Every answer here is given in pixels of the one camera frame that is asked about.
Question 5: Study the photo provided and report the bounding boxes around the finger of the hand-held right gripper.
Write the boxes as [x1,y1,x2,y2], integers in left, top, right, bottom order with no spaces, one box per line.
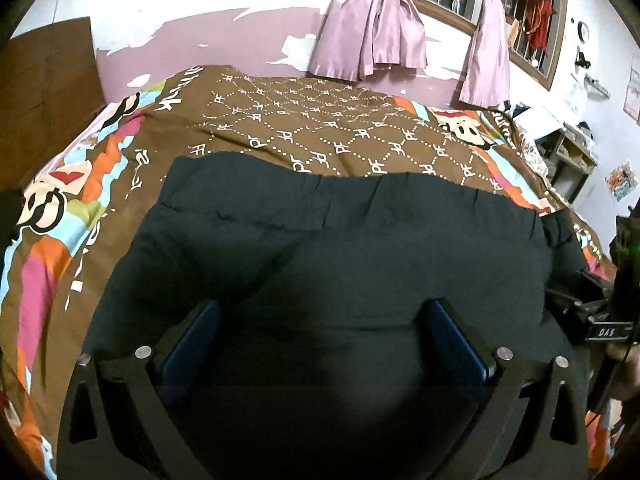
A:
[545,269,615,323]

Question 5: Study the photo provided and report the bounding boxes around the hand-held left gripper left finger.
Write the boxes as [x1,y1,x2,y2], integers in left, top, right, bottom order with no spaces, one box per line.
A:
[57,299,223,480]

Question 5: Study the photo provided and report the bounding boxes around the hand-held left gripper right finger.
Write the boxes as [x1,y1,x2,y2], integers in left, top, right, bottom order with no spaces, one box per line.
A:
[424,299,589,480]

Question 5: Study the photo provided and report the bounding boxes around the dark green large garment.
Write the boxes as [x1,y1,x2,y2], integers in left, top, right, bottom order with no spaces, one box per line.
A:
[82,155,592,480]

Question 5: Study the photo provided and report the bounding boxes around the person's right hand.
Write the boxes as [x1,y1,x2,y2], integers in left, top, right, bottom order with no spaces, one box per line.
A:
[611,345,640,403]

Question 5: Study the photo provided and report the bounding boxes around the grey shelf unit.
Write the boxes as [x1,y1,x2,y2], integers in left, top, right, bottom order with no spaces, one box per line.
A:
[542,124,599,206]

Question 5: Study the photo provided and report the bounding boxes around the patterned cloth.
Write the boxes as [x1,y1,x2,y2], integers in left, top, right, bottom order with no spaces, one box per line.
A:
[520,137,552,179]

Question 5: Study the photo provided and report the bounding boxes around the white paper sheet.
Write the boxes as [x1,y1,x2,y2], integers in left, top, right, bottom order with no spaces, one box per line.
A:
[514,105,567,137]

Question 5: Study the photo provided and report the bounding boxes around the pink curtains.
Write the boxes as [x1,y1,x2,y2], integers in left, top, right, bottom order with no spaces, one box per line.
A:
[290,0,571,93]

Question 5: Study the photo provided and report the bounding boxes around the purple knotted curtain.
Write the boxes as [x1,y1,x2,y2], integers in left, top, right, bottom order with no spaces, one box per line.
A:
[309,0,429,83]
[457,0,567,109]

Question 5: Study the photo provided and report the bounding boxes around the brown printed blanket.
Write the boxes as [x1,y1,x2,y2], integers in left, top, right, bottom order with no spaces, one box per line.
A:
[0,64,623,480]

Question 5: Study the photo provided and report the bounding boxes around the red hanging cloth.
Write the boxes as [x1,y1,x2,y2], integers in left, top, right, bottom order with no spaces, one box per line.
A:
[522,0,555,52]

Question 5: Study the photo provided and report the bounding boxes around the brown wooden headboard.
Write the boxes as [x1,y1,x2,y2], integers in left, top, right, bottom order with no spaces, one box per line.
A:
[0,16,108,192]

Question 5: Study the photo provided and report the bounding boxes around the colourful wall poster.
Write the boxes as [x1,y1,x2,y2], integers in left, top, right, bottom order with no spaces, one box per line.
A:
[604,160,639,204]

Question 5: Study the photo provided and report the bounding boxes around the pink wall poster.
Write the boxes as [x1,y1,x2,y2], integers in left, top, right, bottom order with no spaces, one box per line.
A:
[623,67,640,122]

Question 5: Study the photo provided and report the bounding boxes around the metal wall rack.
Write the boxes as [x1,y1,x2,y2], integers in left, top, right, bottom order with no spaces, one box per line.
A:
[584,74,612,99]

